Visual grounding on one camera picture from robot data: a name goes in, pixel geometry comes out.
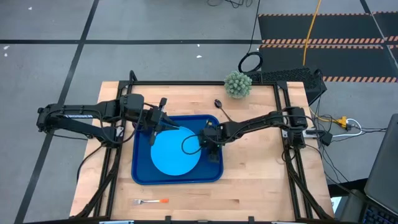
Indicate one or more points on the light blue round plate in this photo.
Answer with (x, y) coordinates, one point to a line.
(171, 155)

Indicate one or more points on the grey laptop lid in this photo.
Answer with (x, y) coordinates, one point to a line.
(385, 168)

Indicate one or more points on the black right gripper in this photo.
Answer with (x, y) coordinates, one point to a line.
(211, 137)

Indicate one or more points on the black aluminium table frame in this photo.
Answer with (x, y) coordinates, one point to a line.
(186, 83)

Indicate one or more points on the black keyboard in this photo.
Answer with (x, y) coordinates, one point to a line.
(376, 217)

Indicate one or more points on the black perforated computer tower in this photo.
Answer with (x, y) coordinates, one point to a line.
(292, 76)

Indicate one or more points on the black hazard-striped floor mat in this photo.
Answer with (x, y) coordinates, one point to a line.
(342, 28)

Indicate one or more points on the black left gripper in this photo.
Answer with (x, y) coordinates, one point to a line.
(157, 121)

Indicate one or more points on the green artificial succulent plant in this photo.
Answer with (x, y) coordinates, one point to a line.
(237, 84)

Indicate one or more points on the yellow power plug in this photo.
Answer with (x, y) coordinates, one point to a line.
(342, 120)

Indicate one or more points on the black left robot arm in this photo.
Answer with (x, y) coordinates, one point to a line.
(77, 113)

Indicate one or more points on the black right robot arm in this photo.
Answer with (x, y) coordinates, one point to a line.
(248, 124)

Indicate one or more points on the dark blue plastic tray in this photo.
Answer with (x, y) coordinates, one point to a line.
(143, 174)

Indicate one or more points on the black spoon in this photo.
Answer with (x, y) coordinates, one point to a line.
(218, 103)

